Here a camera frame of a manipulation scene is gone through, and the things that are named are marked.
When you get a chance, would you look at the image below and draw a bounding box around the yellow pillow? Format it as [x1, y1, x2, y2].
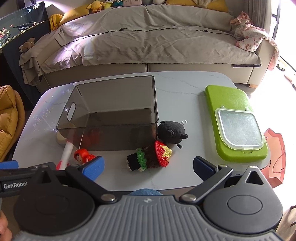
[166, 0, 228, 12]
[59, 3, 93, 25]

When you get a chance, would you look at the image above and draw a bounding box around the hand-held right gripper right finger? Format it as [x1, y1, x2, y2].
[179, 156, 270, 205]

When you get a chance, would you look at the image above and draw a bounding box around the person's left hand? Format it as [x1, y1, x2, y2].
[0, 211, 12, 241]

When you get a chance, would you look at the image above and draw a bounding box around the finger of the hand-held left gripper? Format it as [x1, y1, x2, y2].
[0, 160, 31, 175]

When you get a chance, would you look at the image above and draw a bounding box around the smoky transparent storage bin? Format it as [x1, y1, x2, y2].
[56, 75, 159, 151]

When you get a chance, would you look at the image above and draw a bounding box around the teal plush toy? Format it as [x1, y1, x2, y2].
[104, 0, 123, 8]

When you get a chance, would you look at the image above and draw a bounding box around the yellow duck plush toy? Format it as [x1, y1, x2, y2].
[87, 0, 103, 13]

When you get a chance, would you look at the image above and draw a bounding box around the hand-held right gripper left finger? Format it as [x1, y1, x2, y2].
[28, 156, 117, 205]

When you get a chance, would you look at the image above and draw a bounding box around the white and red toy rocket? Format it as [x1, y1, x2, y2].
[56, 141, 74, 171]

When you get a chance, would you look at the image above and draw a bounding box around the beige sofa cover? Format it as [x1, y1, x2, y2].
[19, 4, 263, 85]

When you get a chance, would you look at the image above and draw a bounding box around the black fish tank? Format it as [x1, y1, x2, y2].
[0, 1, 50, 50]

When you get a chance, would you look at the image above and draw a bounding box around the black plush toy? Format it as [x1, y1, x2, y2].
[157, 120, 189, 149]

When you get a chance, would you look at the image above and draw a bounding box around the green plastic board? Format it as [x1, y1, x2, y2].
[205, 85, 269, 164]

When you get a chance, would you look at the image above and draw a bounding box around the yellow leather chair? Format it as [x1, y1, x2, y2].
[0, 85, 25, 161]

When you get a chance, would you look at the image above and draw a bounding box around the white marble desktop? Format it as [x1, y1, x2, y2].
[13, 71, 272, 192]

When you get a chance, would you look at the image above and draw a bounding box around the pink floral cloth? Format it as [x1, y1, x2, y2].
[230, 11, 280, 71]

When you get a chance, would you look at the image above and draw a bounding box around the crocheted doll with red hat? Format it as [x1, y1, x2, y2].
[127, 141, 173, 172]

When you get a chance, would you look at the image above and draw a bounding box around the beige small bowl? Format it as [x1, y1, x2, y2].
[56, 123, 77, 145]

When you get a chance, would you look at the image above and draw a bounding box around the cream sofa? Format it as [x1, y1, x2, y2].
[37, 0, 279, 93]

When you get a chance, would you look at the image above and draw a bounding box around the red toy figure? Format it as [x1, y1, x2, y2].
[74, 149, 96, 165]

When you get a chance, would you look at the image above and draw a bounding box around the person's blue jeans leg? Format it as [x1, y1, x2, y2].
[128, 188, 164, 197]

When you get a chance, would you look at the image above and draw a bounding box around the brown teddy bear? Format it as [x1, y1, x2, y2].
[19, 37, 36, 53]

